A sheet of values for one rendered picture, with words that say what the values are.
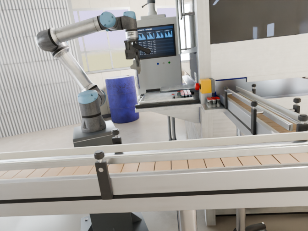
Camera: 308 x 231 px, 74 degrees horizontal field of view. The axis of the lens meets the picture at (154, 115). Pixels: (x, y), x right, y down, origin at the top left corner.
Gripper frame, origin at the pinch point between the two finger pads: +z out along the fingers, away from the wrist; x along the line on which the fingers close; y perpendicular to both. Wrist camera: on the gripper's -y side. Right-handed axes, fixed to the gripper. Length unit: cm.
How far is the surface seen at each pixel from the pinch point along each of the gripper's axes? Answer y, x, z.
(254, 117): -46, 66, 15
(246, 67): -62, 12, 3
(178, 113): -22.1, 2.5, 28.7
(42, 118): 246, -248, 87
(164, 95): -13.3, -19.5, 20.1
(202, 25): -38.3, 12.5, -21.3
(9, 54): 269, -239, -41
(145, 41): 3, -87, -25
